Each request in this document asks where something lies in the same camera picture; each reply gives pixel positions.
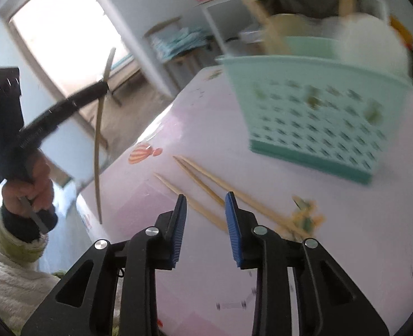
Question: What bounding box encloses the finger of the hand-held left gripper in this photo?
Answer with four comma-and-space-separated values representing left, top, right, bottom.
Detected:
18, 80, 110, 148

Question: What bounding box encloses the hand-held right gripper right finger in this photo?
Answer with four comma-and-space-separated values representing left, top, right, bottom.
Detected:
225, 191, 391, 336

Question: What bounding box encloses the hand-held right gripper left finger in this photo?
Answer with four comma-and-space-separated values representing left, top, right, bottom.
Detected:
20, 194, 188, 336

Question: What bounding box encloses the teal perforated plastic basket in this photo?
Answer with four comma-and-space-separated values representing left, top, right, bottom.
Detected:
216, 36, 413, 186

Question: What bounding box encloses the person's left hand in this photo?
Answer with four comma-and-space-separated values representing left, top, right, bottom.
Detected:
1, 150, 55, 218

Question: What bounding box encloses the pink printed tablecloth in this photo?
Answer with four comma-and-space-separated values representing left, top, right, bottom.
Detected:
75, 65, 413, 335

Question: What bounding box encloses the wooden chair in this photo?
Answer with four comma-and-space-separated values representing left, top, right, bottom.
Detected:
144, 16, 215, 94

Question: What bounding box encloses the patterned seat cushion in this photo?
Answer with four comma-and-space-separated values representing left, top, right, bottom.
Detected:
152, 27, 211, 61

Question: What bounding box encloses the white plastic bag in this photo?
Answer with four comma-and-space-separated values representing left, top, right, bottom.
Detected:
334, 15, 410, 78

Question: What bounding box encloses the yellow bag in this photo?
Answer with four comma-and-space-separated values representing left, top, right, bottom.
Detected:
390, 15, 413, 48

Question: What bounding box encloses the wooden bed frame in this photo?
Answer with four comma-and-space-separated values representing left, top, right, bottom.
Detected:
104, 52, 141, 108

